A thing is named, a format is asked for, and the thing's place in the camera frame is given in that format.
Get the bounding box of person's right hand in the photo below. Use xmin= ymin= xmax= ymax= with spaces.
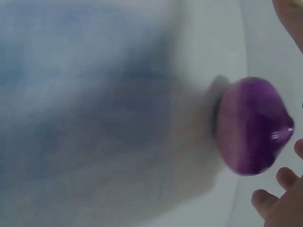
xmin=251 ymin=0 xmax=303 ymax=227

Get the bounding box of purple halved onion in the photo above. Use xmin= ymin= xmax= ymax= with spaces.
xmin=214 ymin=76 xmax=295 ymax=177

